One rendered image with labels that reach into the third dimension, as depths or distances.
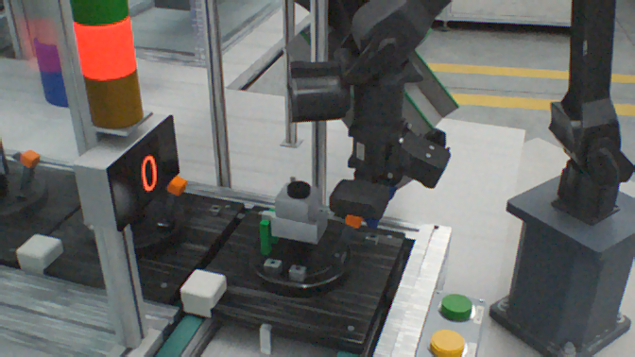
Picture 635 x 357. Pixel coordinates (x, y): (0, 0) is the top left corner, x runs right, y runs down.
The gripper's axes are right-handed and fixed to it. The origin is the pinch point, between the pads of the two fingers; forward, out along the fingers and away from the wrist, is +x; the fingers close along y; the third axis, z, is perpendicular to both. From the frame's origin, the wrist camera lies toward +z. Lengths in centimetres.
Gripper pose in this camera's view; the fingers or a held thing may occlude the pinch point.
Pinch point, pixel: (374, 204)
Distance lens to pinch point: 87.0
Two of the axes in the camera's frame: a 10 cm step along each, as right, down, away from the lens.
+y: 3.2, -4.9, 8.1
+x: 0.0, 8.5, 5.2
